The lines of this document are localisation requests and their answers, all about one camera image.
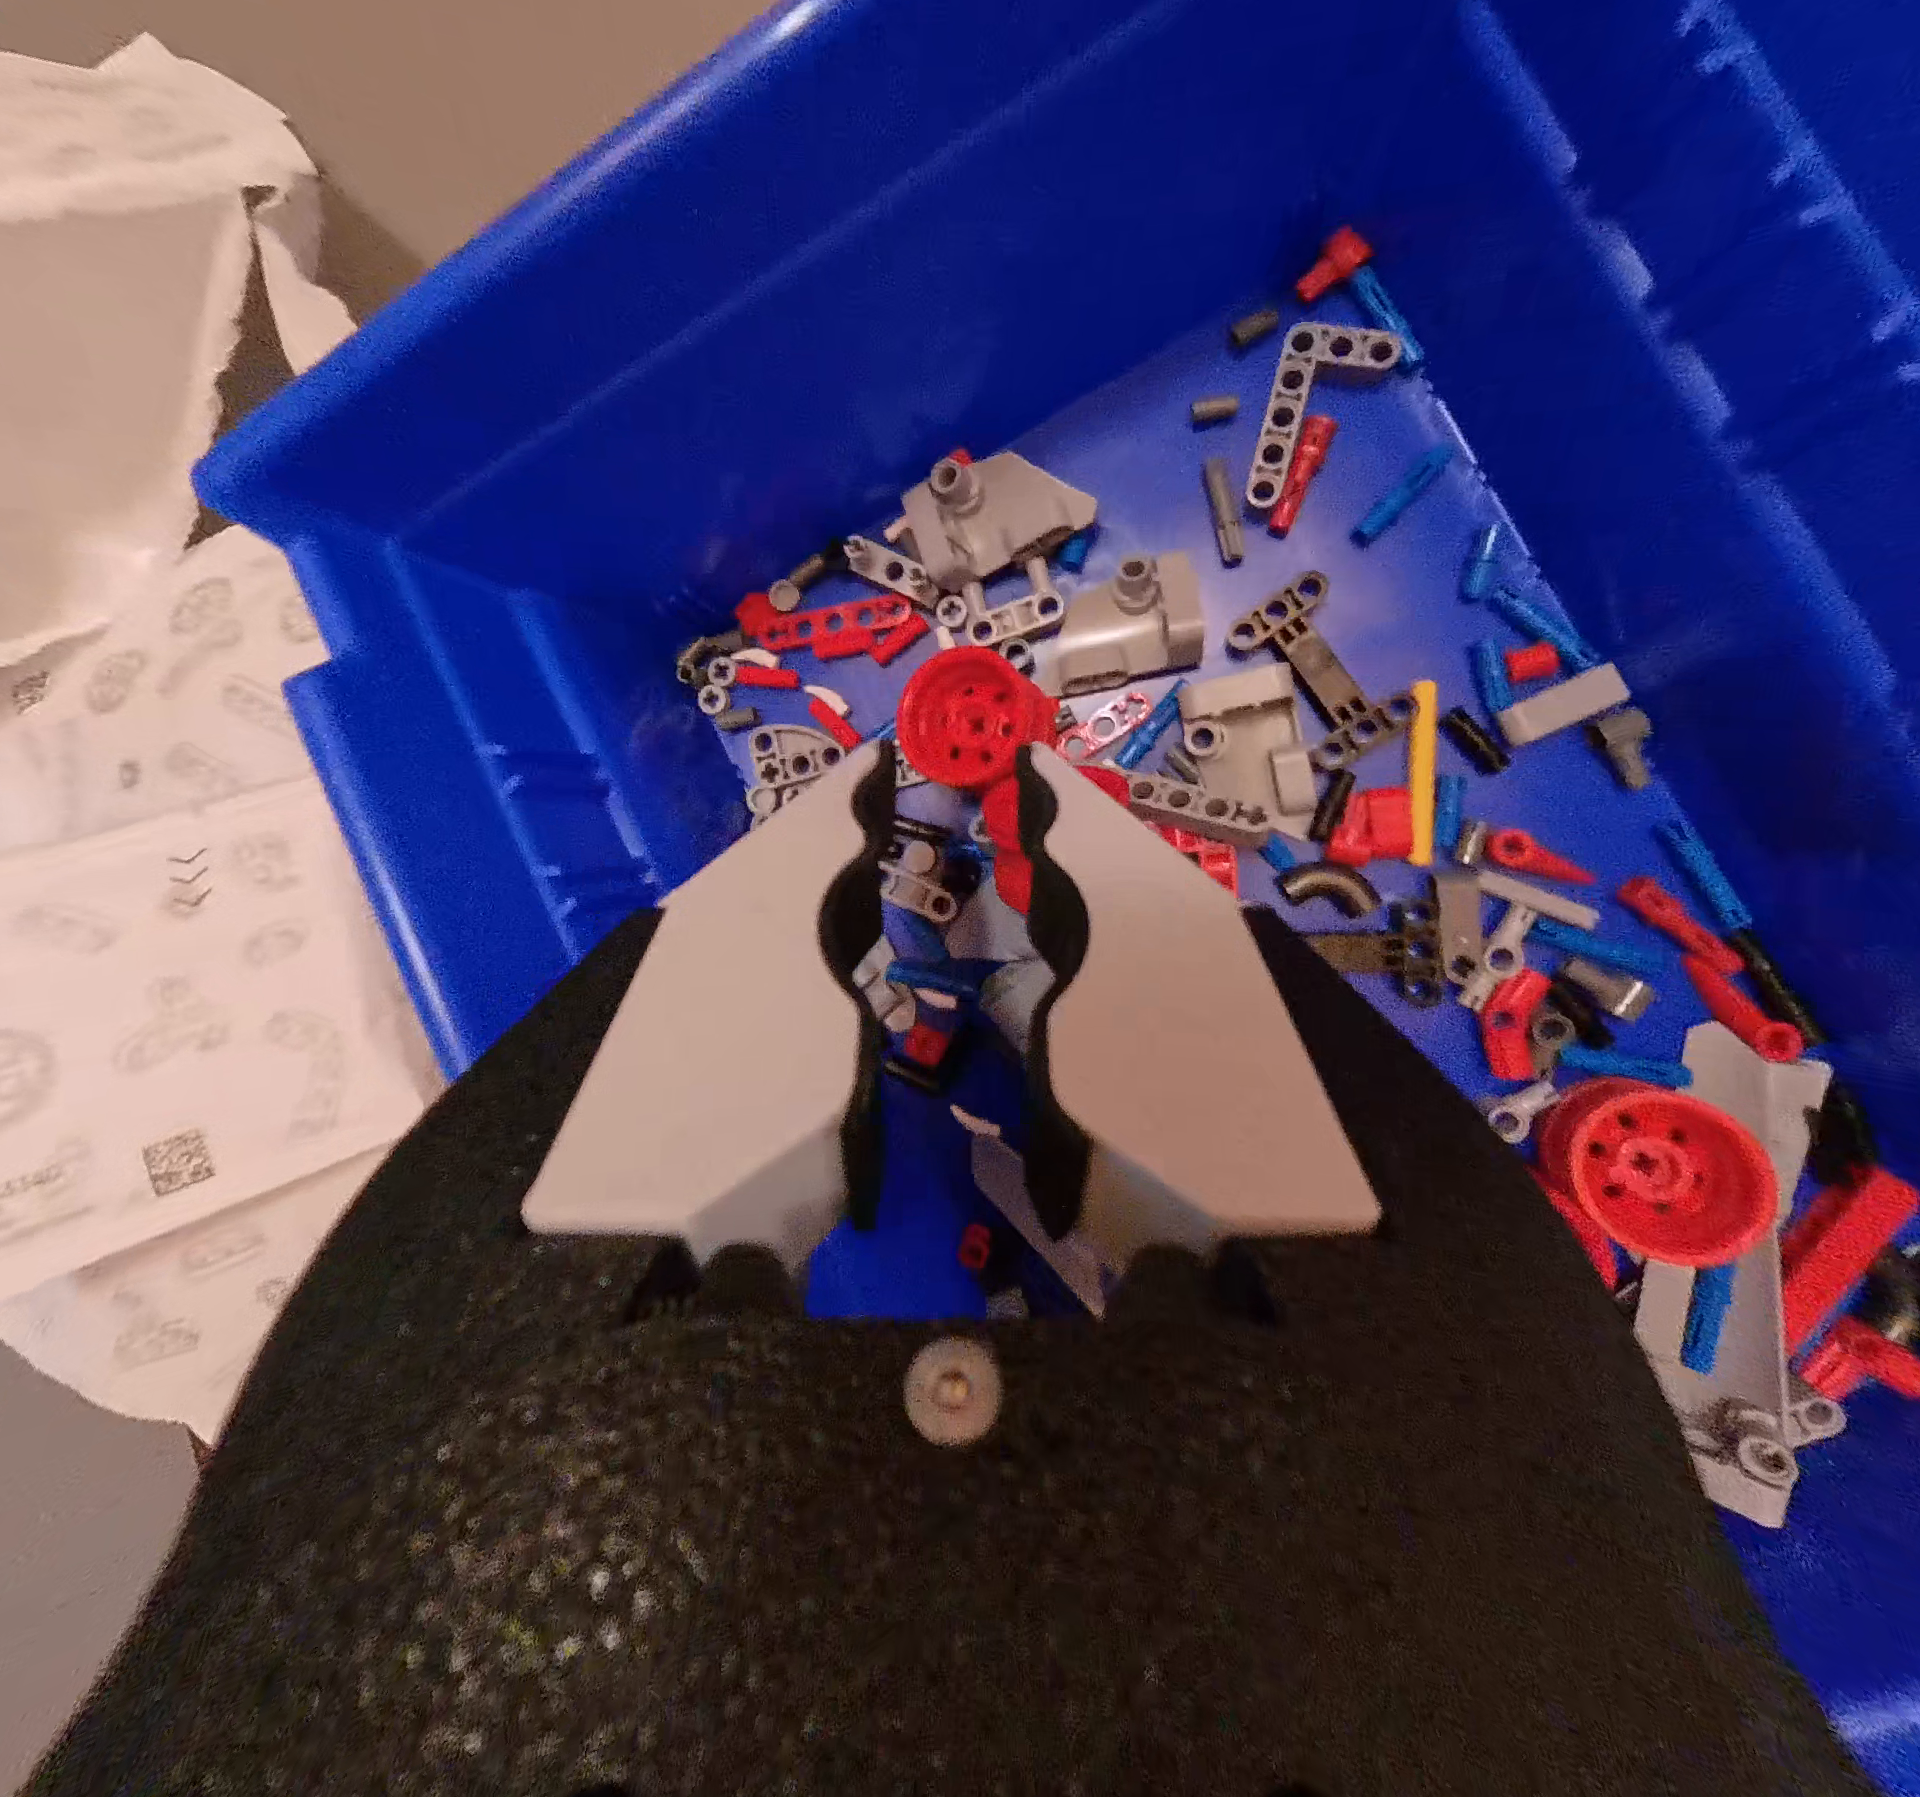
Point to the white printed paper bag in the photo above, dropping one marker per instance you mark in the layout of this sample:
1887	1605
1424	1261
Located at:
105	328
150	928

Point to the grey angled toy beam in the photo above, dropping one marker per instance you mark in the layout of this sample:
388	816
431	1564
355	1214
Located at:
1288	411

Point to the blue plastic bin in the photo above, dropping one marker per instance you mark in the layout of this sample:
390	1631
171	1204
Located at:
1050	178

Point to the yellow toy axle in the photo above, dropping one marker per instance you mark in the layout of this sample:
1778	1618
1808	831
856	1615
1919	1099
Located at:
1423	777

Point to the long grey toy panel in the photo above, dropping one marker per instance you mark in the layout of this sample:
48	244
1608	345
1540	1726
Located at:
1748	1303

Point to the large red toy wheel hub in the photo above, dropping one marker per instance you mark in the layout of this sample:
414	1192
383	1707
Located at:
1651	1175

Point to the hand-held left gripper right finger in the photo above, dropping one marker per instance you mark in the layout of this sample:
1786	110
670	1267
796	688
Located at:
1199	1077

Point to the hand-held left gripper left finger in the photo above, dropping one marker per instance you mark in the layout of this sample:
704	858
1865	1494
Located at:
706	1049

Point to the small red toy wheel hub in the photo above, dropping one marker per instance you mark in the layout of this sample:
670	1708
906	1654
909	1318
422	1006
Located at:
960	717

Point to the pile of small toy building parts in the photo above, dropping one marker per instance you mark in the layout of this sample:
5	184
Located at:
1118	629

